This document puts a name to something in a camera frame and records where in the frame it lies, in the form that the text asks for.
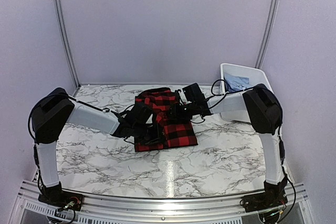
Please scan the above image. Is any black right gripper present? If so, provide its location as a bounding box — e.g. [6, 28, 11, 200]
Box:
[167, 102, 196, 120]

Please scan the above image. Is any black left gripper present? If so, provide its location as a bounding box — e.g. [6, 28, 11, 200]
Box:
[132, 123, 166, 146]

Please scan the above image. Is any red black plaid shirt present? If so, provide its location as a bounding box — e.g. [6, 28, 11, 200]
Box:
[134, 87, 198, 152]

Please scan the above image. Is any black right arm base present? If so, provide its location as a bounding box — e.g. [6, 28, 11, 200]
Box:
[240, 177, 288, 212]

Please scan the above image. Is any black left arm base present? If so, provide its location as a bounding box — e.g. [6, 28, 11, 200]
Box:
[38, 183, 83, 211]

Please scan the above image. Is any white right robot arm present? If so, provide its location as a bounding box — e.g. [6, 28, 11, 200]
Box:
[166, 83, 286, 185]

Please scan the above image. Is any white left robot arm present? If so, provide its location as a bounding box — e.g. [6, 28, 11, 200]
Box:
[28, 88, 164, 206]

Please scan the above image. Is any light blue shirt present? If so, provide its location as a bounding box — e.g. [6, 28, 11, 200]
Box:
[224, 73, 251, 93]

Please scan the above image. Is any white plastic laundry bin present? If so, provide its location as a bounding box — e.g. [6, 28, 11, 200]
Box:
[220, 63, 272, 123]

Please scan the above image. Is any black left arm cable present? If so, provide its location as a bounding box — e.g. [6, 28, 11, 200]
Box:
[27, 90, 137, 143]

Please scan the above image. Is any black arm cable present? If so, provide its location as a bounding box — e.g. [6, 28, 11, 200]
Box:
[191, 78, 296, 209]
[27, 90, 137, 143]

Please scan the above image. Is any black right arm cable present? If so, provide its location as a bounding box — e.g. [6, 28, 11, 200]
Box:
[191, 78, 296, 209]

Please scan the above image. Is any right aluminium corner post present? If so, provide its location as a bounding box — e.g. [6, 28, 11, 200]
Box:
[255, 0, 279, 69]

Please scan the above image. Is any aluminium corner post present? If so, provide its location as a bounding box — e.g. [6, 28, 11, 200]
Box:
[54, 0, 81, 90]
[255, 0, 279, 69]

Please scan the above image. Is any aluminium front frame rail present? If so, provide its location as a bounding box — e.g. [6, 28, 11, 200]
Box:
[7, 180, 316, 224]

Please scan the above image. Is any left aluminium corner post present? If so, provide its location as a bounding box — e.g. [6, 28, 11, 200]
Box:
[54, 0, 81, 90]

